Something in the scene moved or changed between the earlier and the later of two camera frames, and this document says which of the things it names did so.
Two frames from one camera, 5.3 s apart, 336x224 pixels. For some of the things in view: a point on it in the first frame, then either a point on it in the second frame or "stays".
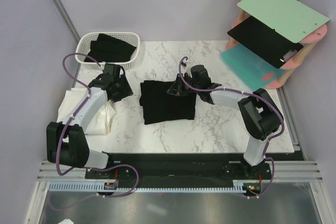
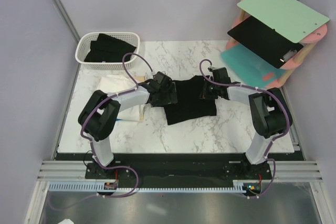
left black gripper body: (123, 88) -> (165, 98)
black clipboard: (264, 42) stays
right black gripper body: (188, 78) -> (210, 88)
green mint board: (290, 17) stays
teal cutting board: (254, 72) stays
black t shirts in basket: (107, 49) stays
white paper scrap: (66, 221) stays
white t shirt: (101, 124) -> (112, 84)
